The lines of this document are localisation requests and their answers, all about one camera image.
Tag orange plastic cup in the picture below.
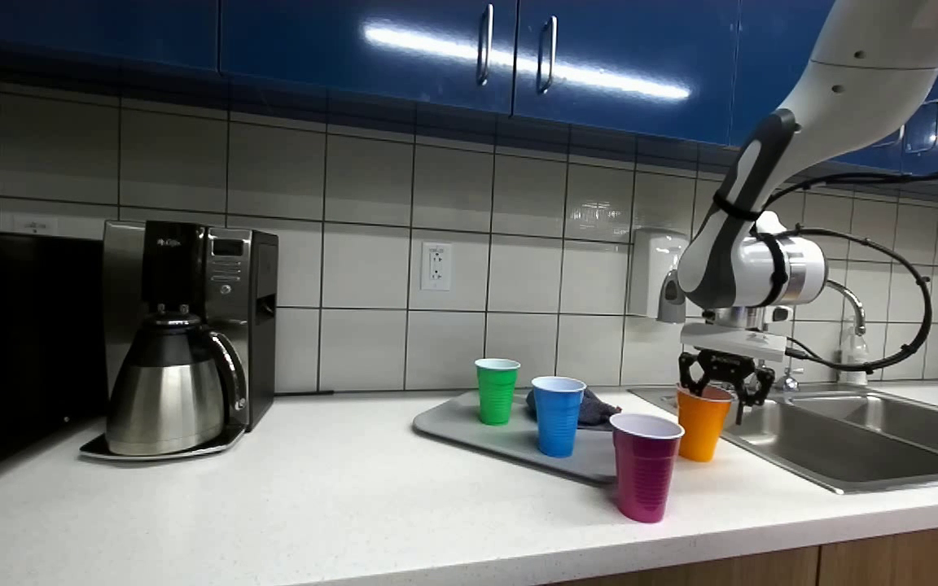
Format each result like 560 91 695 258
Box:
679 387 733 463

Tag stainless steel double sink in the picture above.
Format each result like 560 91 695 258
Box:
723 392 938 495

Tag grey serving tray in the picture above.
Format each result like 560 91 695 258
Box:
413 392 617 485

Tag magenta plastic cup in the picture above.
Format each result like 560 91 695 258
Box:
610 414 685 523

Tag black microwave oven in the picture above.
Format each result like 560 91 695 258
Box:
0 231 107 463

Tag steel coffee maker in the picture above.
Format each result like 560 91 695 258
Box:
81 223 277 463

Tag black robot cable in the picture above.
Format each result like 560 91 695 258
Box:
707 149 938 376

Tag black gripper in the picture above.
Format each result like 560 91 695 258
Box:
679 351 776 428

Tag white soap dispenser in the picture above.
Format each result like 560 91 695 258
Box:
630 231 688 323

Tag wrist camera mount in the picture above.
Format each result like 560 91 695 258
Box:
682 308 789 363

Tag chrome kitchen faucet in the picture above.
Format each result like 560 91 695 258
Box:
779 280 871 392

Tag green plastic cup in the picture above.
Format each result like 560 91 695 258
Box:
477 358 521 428

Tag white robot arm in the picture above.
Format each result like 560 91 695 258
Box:
673 0 938 409

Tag steel coffee carafe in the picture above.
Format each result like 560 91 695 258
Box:
103 318 246 459

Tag blue plastic cup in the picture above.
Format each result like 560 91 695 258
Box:
530 376 586 457

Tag blue upper cabinets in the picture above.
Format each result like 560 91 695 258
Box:
0 0 938 188

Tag white wall outlet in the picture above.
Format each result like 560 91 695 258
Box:
421 240 454 290

